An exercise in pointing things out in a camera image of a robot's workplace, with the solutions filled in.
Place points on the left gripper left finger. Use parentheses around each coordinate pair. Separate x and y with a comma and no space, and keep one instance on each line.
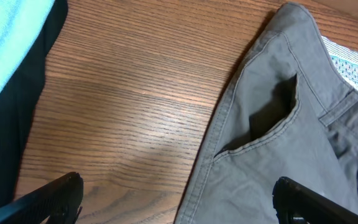
(56,202)

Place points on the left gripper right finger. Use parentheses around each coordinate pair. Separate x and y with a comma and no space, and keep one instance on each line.
(296,204)

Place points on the grey shorts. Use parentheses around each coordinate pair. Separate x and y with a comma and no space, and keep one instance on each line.
(287,112)

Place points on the black t-shirt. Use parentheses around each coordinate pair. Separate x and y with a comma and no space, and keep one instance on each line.
(19,98)

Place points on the light blue t-shirt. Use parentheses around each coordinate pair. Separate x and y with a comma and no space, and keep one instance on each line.
(20,24)

